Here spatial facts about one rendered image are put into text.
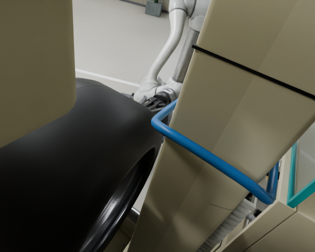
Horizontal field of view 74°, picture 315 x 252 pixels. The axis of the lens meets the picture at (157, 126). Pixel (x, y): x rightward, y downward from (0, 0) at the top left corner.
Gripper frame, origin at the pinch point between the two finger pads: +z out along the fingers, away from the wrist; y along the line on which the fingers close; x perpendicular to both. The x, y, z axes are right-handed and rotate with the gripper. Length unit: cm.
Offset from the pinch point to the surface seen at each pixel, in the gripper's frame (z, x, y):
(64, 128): 41.0, -15.8, 6.8
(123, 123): 32.3, -17.0, 13.4
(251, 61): 42, -38, 30
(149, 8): -611, 20, -370
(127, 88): -193, 97, -127
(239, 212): 31, -13, 40
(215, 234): 30, -2, 40
